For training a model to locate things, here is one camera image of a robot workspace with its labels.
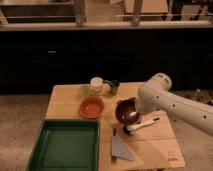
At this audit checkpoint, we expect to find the light green cup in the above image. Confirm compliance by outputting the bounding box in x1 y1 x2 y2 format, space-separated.
79 85 90 97

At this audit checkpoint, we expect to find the dark cup with plant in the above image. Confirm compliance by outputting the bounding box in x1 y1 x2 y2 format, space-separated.
104 80 120 95

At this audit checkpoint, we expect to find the white cup stack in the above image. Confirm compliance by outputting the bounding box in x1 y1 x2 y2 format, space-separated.
90 77 103 94

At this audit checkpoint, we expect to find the orange bowl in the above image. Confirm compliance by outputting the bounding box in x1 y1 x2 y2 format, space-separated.
79 96 105 119

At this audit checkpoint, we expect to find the blue folded cloth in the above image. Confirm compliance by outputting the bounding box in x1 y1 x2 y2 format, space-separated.
111 136 135 161

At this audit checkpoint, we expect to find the dark purple bowl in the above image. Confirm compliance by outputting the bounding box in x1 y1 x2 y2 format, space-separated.
115 97 141 125

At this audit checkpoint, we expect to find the green plastic tray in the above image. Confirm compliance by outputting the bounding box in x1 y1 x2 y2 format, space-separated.
26 120 100 171

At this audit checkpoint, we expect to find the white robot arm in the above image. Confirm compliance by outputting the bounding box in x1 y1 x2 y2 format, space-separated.
136 73 213 137

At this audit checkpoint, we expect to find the white dish brush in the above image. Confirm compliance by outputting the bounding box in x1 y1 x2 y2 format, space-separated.
123 118 160 135

